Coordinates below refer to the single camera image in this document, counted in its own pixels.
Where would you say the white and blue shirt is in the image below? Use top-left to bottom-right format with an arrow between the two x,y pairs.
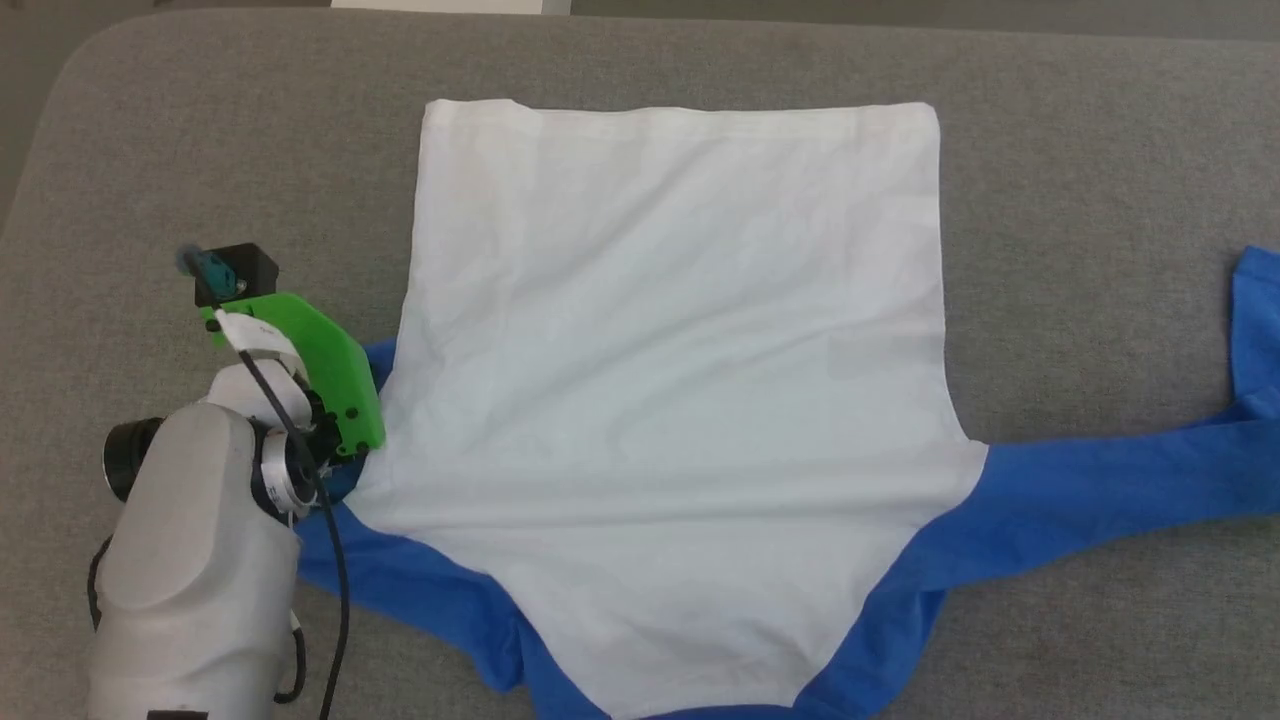
295,98 -> 1280,720

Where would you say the white box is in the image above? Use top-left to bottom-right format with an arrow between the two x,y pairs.
330,0 -> 573,16

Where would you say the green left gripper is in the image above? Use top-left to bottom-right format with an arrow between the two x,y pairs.
200,292 -> 387,461

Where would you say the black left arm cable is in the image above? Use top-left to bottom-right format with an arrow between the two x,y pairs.
230,340 -> 353,720

